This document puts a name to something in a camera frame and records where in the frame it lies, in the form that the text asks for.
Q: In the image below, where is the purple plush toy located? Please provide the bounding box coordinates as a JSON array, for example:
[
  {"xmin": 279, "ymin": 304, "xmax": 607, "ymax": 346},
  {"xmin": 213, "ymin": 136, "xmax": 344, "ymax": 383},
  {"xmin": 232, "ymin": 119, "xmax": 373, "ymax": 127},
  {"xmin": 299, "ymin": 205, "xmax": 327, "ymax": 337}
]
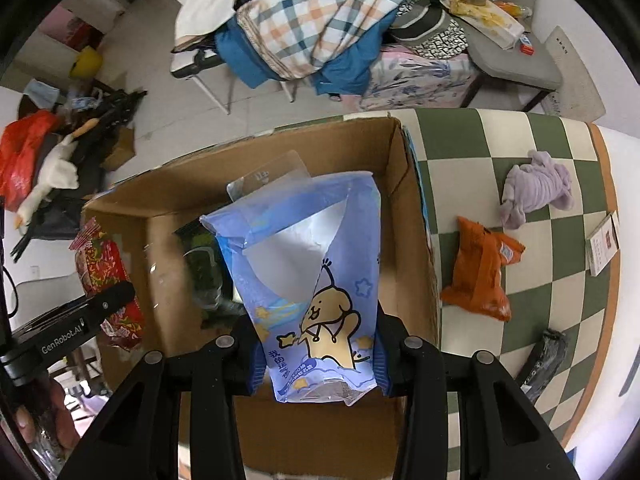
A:
[{"xmin": 500, "ymin": 150, "xmax": 575, "ymax": 231}]

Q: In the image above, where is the brown cardboard box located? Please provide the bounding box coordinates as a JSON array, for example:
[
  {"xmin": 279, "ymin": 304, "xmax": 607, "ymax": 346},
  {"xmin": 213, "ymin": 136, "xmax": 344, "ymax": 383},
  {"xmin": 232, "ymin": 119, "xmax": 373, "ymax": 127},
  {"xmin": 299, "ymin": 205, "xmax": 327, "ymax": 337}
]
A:
[{"xmin": 80, "ymin": 112, "xmax": 443, "ymax": 480}]

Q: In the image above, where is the small cardboard box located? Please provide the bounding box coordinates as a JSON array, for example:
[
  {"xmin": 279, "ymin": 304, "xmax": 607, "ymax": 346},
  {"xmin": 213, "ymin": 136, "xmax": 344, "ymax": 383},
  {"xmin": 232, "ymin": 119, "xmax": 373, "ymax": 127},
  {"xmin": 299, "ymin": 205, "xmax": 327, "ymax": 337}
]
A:
[{"xmin": 102, "ymin": 125, "xmax": 136, "ymax": 171}]

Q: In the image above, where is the white chair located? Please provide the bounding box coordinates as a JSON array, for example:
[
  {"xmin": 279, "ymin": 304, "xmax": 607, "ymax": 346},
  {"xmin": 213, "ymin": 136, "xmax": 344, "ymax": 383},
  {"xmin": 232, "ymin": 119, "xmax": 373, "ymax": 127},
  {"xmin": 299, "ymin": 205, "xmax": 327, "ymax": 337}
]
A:
[{"xmin": 170, "ymin": 47, "xmax": 231, "ymax": 116}]

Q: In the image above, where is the striped cap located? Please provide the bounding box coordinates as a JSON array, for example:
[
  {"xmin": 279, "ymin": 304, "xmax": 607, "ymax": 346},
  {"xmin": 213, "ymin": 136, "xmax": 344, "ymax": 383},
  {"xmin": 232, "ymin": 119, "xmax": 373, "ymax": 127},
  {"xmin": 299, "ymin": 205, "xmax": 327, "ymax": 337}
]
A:
[{"xmin": 390, "ymin": 2, "xmax": 451, "ymax": 43}]

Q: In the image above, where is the red plastic bag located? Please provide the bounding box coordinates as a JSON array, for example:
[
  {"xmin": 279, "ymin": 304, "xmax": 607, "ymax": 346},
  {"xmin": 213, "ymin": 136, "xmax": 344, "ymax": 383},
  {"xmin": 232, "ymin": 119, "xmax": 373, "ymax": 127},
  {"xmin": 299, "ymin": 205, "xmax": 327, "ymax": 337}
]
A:
[{"xmin": 0, "ymin": 110, "xmax": 58, "ymax": 211}]

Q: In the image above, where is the grey chair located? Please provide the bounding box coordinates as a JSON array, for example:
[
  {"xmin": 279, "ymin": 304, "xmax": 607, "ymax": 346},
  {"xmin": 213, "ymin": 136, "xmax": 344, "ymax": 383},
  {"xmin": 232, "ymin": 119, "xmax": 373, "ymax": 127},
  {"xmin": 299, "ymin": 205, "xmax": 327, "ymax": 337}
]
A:
[{"xmin": 445, "ymin": 0, "xmax": 563, "ymax": 113}]

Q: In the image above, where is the yellow snack bag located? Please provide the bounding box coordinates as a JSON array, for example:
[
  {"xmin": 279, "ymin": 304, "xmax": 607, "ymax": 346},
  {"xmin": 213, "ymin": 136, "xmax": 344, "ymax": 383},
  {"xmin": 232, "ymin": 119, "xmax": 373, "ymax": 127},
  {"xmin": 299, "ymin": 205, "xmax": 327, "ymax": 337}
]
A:
[{"xmin": 440, "ymin": 0, "xmax": 526, "ymax": 51}]

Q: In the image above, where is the black folded pouch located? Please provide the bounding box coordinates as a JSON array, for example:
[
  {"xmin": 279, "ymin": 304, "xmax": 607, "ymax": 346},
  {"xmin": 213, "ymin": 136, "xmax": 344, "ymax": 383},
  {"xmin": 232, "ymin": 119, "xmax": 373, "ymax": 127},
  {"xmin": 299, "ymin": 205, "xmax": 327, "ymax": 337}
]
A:
[{"xmin": 515, "ymin": 328, "xmax": 570, "ymax": 406}]

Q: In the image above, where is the blue cloth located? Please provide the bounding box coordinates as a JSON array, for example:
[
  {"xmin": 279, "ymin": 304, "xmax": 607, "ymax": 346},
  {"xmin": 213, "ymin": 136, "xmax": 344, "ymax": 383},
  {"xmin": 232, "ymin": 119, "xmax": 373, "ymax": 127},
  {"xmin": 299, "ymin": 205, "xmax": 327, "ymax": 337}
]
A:
[{"xmin": 215, "ymin": 20, "xmax": 396, "ymax": 98}]

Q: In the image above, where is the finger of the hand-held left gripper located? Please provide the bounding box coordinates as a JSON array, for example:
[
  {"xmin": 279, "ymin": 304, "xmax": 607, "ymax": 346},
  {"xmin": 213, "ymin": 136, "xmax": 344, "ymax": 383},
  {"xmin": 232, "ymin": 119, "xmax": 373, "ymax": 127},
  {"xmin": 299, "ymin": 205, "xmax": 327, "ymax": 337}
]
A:
[{"xmin": 82, "ymin": 281, "xmax": 137, "ymax": 332}]

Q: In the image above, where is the orange packet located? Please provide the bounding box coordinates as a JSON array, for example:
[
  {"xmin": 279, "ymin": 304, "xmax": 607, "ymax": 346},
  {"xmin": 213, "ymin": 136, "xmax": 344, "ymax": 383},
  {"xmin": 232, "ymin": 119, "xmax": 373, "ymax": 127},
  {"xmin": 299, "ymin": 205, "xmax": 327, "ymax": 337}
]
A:
[{"xmin": 440, "ymin": 216, "xmax": 527, "ymax": 322}]

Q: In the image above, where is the yellow round object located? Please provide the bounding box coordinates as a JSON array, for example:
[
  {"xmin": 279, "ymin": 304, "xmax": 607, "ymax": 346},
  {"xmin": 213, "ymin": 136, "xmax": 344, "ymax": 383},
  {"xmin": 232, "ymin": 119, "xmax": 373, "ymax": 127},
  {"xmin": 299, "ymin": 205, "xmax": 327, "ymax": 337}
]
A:
[{"xmin": 69, "ymin": 46, "xmax": 104, "ymax": 79}]

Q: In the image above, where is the dark green packet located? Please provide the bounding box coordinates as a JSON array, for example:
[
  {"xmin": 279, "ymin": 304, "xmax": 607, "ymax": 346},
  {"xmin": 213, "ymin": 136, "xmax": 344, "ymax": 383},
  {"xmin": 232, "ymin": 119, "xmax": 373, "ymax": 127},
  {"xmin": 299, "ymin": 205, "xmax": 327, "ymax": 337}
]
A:
[{"xmin": 172, "ymin": 225, "xmax": 246, "ymax": 331}]

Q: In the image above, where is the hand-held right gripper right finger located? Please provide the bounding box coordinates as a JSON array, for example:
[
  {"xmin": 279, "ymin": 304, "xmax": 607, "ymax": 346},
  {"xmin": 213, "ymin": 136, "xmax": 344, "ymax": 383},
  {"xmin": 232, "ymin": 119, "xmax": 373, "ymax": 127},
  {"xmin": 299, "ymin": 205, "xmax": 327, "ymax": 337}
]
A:
[{"xmin": 372, "ymin": 305, "xmax": 583, "ymax": 480}]

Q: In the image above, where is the small white card box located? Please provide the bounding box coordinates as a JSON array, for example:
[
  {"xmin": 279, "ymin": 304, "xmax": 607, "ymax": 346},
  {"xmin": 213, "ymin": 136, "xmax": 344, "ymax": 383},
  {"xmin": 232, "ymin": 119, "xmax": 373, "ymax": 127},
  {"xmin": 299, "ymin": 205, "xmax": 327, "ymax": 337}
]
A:
[{"xmin": 585, "ymin": 210, "xmax": 621, "ymax": 277}]

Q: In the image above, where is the blue cartoon tissue packet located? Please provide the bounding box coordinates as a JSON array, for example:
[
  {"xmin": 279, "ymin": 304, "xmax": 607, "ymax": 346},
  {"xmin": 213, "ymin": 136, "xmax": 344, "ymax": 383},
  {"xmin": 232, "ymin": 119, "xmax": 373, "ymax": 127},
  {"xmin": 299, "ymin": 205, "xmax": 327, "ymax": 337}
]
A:
[{"xmin": 199, "ymin": 170, "xmax": 383, "ymax": 407}]

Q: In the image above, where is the green checkered tablecloth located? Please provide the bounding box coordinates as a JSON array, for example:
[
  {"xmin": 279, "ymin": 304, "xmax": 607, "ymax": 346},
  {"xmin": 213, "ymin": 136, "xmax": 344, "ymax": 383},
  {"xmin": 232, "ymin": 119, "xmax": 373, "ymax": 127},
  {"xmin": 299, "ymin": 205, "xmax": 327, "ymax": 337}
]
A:
[{"xmin": 400, "ymin": 107, "xmax": 621, "ymax": 471}]

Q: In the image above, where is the black bag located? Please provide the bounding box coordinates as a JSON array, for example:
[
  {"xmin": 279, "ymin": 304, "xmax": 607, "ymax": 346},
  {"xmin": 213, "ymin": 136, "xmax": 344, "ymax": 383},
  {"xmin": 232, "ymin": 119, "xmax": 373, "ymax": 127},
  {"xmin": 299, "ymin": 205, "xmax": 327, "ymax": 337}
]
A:
[{"xmin": 10, "ymin": 195, "xmax": 96, "ymax": 261}]

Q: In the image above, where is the grey floor mat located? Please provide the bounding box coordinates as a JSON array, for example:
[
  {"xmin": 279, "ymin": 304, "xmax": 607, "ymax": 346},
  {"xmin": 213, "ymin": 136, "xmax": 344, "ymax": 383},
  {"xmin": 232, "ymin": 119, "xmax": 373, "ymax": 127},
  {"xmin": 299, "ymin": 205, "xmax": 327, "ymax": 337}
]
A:
[{"xmin": 542, "ymin": 25, "xmax": 606, "ymax": 123}]

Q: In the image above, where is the red snack packet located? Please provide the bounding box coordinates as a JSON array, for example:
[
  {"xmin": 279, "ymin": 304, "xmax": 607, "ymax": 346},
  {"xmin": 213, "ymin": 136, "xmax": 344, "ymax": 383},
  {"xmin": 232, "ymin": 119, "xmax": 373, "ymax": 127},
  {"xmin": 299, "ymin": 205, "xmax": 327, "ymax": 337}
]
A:
[{"xmin": 74, "ymin": 217, "xmax": 147, "ymax": 352}]

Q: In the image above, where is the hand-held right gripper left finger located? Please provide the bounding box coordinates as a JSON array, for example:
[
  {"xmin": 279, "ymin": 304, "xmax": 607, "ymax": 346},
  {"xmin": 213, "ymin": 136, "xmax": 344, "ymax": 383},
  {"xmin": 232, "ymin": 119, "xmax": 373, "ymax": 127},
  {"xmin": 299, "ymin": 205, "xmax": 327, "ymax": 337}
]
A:
[{"xmin": 57, "ymin": 317, "xmax": 273, "ymax": 480}]

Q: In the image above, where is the white goose plush toy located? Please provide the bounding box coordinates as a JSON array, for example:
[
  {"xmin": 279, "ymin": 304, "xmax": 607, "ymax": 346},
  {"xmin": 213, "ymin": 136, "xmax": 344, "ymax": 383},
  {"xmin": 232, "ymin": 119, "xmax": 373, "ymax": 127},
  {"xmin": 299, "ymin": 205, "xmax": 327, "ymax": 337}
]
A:
[{"xmin": 12, "ymin": 132, "xmax": 81, "ymax": 233}]

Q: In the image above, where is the clear plastic packaging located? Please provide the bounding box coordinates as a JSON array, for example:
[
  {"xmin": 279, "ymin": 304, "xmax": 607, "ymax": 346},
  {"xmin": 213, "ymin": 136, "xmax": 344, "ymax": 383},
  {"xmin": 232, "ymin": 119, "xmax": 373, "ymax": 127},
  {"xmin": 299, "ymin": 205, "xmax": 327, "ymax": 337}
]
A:
[{"xmin": 226, "ymin": 152, "xmax": 313, "ymax": 211}]

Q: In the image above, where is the blue face mask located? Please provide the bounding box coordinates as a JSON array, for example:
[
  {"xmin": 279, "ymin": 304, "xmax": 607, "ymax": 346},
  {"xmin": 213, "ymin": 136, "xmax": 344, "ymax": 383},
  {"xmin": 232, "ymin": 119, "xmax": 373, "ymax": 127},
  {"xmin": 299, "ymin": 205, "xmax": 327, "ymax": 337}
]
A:
[{"xmin": 25, "ymin": 79, "xmax": 61, "ymax": 110}]

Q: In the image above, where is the black and white patterned cloth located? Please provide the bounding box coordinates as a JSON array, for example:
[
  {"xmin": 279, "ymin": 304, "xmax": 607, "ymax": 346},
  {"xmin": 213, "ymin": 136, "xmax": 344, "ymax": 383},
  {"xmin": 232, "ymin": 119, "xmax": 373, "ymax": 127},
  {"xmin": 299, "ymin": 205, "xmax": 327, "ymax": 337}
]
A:
[{"xmin": 410, "ymin": 17, "xmax": 471, "ymax": 58}]

